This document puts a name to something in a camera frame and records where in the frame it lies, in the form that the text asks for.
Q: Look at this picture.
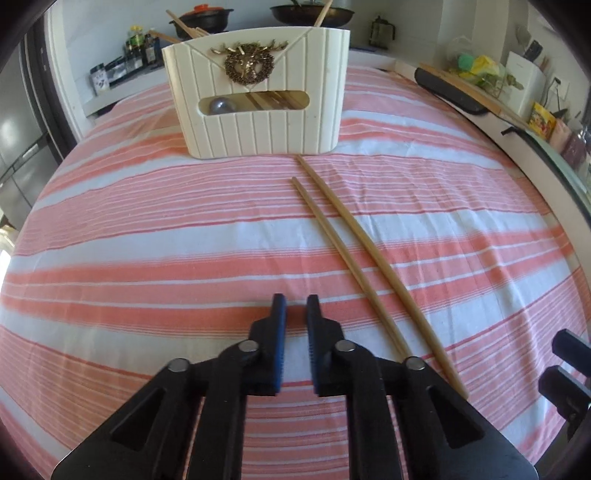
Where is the smooth handle steel spoon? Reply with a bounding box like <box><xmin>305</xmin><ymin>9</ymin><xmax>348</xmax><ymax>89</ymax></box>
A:
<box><xmin>208</xmin><ymin>97</ymin><xmax>238</xmax><ymax>115</ymax></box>

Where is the pink striped tablecloth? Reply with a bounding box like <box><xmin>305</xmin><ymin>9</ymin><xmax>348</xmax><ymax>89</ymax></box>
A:
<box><xmin>1</xmin><ymin>68</ymin><xmax>590</xmax><ymax>479</ymax></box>

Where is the wooden cutting board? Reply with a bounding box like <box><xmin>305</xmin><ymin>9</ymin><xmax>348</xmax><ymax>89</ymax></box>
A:
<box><xmin>415</xmin><ymin>63</ymin><xmax>528</xmax><ymax>129</ymax></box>

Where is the white knife block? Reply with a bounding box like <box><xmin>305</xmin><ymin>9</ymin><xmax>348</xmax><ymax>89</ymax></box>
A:
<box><xmin>501</xmin><ymin>52</ymin><xmax>546</xmax><ymax>121</ymax></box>

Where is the bag of sponges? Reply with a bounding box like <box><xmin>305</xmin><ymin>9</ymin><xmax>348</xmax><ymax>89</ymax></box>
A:
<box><xmin>446</xmin><ymin>36</ymin><xmax>524</xmax><ymax>98</ymax></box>

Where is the grey double door refrigerator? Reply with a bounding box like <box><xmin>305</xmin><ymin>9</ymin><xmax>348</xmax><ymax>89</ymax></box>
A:
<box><xmin>1</xmin><ymin>21</ymin><xmax>76</xmax><ymax>230</ymax></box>

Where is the cream utensil holder box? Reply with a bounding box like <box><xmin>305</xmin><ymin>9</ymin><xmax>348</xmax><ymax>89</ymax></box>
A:
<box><xmin>162</xmin><ymin>26</ymin><xmax>349</xmax><ymax>160</ymax></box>

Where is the dark glass kettle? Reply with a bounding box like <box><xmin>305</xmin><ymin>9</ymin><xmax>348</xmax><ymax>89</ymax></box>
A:
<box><xmin>369</xmin><ymin>16</ymin><xmax>396</xmax><ymax>50</ymax></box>

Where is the sauce bottles group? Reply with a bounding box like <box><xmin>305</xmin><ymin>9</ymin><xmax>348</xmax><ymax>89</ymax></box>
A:
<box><xmin>124</xmin><ymin>25</ymin><xmax>160</xmax><ymax>72</ymax></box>

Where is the black pot red lid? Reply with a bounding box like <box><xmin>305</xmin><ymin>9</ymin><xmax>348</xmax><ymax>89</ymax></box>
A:
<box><xmin>166</xmin><ymin>4</ymin><xmax>232</xmax><ymax>40</ymax></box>

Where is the dark wok with lid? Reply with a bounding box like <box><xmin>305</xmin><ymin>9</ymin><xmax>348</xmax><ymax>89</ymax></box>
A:
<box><xmin>270</xmin><ymin>2</ymin><xmax>355</xmax><ymax>28</ymax></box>

